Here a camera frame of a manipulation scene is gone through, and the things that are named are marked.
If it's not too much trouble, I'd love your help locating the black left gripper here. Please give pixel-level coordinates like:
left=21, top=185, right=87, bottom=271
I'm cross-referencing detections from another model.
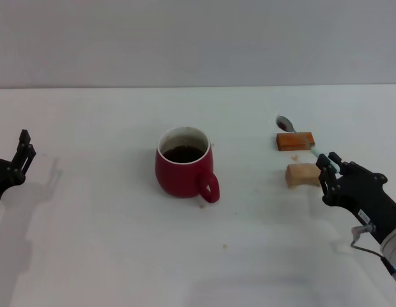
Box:
left=0, top=129, right=37, bottom=221

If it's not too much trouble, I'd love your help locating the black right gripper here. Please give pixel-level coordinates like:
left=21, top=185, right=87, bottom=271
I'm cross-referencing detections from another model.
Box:
left=315, top=152, right=396, bottom=246

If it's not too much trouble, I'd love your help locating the grey right wrist cable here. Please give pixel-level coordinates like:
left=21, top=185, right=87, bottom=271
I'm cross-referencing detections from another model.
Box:
left=350, top=223, right=396, bottom=278

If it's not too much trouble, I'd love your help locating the orange wooden block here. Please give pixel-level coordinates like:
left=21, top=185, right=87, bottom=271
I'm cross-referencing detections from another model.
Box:
left=276, top=132, right=315, bottom=152

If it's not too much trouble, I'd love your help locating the blue handled metal spoon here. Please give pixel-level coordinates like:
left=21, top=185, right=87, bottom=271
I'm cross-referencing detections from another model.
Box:
left=276, top=115, right=338, bottom=172

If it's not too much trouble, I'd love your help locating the light wooden bridge block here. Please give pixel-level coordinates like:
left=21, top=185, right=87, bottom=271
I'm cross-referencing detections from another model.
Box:
left=285, top=162, right=324, bottom=190

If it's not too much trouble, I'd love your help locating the red ceramic coffee cup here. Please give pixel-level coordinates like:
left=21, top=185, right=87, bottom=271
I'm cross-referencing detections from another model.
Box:
left=154, top=126, right=221, bottom=205

